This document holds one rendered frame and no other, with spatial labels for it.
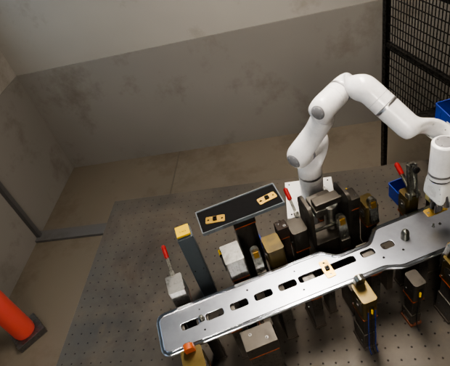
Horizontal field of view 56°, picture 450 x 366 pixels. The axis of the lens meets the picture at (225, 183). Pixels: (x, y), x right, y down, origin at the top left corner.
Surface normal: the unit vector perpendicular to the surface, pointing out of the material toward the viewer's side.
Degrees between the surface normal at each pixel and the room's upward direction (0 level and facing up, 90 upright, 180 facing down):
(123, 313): 0
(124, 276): 0
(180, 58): 90
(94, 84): 90
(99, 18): 90
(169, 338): 0
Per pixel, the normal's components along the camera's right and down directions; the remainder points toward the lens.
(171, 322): -0.23, -0.73
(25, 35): -0.06, 0.68
